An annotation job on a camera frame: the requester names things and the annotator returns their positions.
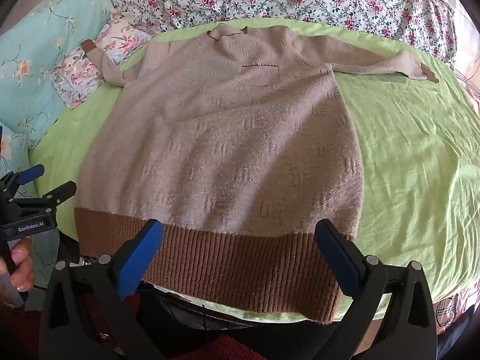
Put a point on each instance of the pastel floral pillow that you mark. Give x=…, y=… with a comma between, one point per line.
x=78, y=71

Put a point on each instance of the beige knit sweater brown hem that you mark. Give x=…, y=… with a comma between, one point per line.
x=225, y=138

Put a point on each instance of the dark cloth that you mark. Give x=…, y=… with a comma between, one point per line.
x=232, y=332

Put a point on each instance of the teal floral pillow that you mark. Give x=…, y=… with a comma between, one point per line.
x=41, y=63

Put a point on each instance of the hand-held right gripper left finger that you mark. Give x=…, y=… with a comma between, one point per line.
x=144, y=249

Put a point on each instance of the person's left hand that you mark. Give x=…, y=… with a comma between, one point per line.
x=22, y=266

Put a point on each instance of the light green bed sheet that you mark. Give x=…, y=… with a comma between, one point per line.
x=405, y=157

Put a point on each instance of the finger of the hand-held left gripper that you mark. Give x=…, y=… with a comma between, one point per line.
x=32, y=174
x=60, y=193

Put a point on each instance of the plaid cloth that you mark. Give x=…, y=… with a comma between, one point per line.
x=450, y=313

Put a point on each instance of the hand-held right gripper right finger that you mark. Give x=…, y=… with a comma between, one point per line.
x=337, y=255

